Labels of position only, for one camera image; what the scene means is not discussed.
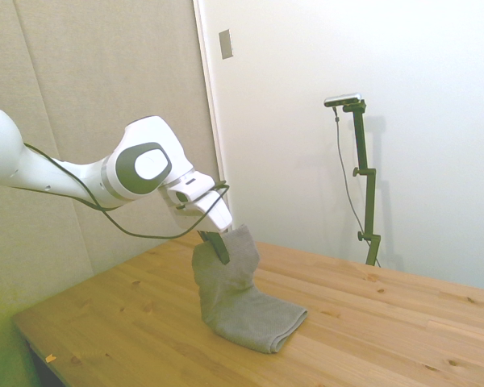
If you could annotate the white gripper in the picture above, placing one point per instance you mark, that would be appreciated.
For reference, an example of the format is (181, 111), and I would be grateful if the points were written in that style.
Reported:
(211, 213)

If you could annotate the grey-blue textured towel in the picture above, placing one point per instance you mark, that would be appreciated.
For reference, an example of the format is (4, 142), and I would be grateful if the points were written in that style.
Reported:
(242, 310)

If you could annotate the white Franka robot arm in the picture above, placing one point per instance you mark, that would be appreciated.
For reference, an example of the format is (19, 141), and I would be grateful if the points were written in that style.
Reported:
(141, 169)

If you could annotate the small orange tape scrap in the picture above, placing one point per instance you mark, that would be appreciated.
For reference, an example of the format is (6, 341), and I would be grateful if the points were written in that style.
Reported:
(50, 357)

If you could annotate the white vertical wall trim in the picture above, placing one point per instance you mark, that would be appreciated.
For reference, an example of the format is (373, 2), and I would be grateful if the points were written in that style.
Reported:
(209, 101)

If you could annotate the dark green camera stand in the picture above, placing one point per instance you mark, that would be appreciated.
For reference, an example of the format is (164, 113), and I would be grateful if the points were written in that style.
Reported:
(367, 189)

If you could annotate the silver exterior camera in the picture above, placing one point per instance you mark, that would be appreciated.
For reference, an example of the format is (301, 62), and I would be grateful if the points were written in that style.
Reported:
(343, 99)

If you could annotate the grey wall plate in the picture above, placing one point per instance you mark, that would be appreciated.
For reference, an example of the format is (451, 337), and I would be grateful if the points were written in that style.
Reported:
(226, 44)

